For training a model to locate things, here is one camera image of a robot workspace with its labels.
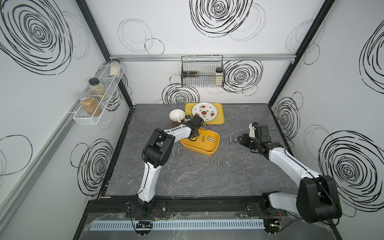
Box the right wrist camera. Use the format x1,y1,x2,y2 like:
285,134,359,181
249,122,260,139

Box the black wire wall basket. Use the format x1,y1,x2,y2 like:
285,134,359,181
181,60,225,88

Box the dark item in basket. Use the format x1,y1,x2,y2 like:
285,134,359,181
182,71,200,78

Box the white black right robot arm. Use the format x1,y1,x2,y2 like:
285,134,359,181
238,122,342,223

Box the yellow plastic tray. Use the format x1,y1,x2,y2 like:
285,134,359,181
185,103,225,125

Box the watermelon pattern ceramic plate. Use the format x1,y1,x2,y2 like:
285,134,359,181
192,102,218,122

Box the white bottle in basket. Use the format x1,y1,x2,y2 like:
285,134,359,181
215,67,224,87

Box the orange white bowl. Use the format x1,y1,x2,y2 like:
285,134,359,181
169,109,186,123

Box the spice jar white contents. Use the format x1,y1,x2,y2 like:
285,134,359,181
110,59,121,77

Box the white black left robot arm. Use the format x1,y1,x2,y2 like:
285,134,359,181
134,116,204,216

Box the yellow plastic storage box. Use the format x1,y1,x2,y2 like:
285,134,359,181
181,129,220,156

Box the spice jar black lid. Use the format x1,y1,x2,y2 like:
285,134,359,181
89,78,106,96

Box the black corner frame post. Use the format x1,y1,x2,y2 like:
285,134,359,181
268,0,336,108

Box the aluminium wall rail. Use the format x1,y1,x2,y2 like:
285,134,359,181
110,54,296,62

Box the white slotted cable duct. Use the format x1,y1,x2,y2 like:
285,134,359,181
90,219,265,231

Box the spice jar brown powder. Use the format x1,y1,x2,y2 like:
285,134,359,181
79,92,102,117

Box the clear acrylic wall shelf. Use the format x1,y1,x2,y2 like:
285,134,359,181
73,62,125,131

